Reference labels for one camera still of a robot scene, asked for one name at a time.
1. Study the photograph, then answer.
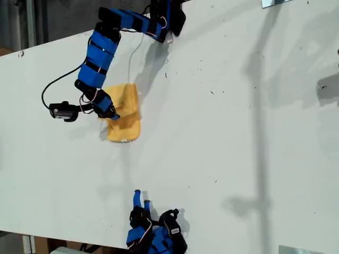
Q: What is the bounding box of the black camera cable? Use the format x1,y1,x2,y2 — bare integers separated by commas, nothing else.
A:
41,65,87,109

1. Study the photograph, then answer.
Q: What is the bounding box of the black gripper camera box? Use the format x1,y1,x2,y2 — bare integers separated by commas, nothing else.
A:
49,101,80,123
158,208,186,237

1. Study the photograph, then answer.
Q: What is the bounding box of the white container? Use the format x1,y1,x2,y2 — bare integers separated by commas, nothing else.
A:
49,246,80,254

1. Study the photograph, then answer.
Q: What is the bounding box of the yellow square towel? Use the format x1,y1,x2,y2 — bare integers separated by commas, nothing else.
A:
98,83,142,145

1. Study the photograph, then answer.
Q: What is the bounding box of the white table leg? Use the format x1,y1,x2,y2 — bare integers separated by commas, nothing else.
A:
22,234,37,254

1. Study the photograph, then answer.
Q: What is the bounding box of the thin white cable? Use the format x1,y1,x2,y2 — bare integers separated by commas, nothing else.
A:
128,31,146,84

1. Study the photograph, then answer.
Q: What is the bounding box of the brown cardboard box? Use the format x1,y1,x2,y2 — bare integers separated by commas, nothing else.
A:
33,235,92,254

